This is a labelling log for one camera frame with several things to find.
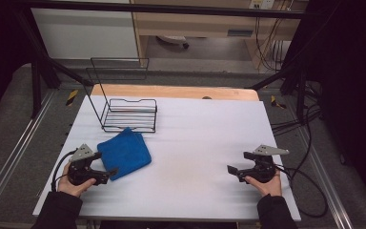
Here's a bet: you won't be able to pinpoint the black metal frame bar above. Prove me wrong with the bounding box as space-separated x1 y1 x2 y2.
18 1 313 20

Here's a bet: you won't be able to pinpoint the office chair base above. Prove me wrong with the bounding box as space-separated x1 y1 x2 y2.
154 34 191 51

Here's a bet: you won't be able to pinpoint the black metal stand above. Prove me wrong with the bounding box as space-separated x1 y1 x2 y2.
12 9 93 119
249 18 325 125

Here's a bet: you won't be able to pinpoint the blue towel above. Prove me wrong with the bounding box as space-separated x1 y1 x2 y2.
96 127 153 182

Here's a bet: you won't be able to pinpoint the person's left hand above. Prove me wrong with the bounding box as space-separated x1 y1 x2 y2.
57 161 97 198

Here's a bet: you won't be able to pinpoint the aluminium floor rail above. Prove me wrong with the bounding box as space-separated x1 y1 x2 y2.
0 91 55 220
298 127 355 229

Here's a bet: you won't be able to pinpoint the white power strip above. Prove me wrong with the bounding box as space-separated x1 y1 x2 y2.
249 0 276 10

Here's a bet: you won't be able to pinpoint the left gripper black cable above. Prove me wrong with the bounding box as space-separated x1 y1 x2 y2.
50 148 78 193

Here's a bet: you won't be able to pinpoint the bundle of black floor cables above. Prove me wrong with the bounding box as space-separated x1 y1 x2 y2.
270 80 322 136

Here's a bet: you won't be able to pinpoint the hanging desk cables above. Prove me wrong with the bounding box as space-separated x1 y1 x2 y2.
254 9 295 73

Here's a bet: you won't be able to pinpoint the light wooden desk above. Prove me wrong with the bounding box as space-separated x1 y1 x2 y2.
130 0 310 65

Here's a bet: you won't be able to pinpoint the black wire rack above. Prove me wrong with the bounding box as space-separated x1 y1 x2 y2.
82 56 158 134

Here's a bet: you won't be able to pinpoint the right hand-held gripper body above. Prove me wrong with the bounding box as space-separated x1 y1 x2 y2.
236 144 290 184

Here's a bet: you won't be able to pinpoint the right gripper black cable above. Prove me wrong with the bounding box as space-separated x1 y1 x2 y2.
274 163 329 219

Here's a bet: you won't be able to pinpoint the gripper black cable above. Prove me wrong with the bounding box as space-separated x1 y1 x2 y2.
50 148 78 193
274 163 329 219

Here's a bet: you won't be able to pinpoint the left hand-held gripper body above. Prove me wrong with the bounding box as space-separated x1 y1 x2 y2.
67 143 110 187

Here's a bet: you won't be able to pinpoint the white cabinet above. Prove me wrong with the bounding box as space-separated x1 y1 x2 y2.
30 7 140 60

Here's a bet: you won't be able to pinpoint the wooden table board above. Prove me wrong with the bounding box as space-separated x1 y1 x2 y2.
90 83 260 102

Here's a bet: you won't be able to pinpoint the person's right hand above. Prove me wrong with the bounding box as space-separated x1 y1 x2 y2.
244 171 283 198

